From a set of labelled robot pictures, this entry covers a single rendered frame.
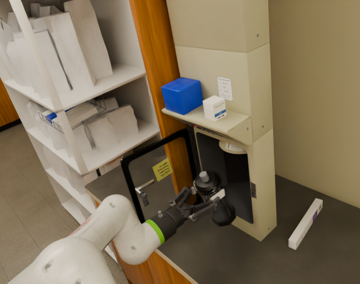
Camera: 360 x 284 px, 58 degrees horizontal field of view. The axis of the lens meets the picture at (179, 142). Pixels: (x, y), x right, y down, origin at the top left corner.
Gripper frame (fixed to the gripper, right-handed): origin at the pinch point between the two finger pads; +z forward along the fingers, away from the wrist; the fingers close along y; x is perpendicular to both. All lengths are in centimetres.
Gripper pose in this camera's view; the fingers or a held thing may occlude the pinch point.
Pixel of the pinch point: (209, 190)
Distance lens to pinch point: 123.6
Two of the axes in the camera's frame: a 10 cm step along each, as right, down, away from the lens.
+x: 1.7, 8.5, 5.0
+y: -6.5, -2.8, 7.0
